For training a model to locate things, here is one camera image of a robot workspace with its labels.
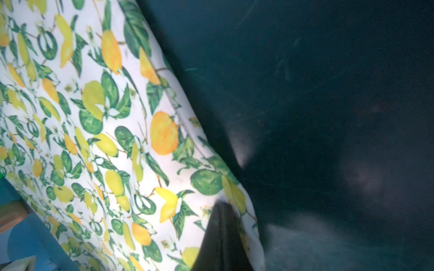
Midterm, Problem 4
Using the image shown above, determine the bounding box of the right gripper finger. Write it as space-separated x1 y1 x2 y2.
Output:
192 201 253 271

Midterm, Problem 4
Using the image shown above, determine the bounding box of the terracotta ribbed vase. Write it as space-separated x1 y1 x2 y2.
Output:
0 201 29 234

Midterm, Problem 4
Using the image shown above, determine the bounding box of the lemon print skirt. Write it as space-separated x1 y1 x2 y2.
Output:
1 1 266 271

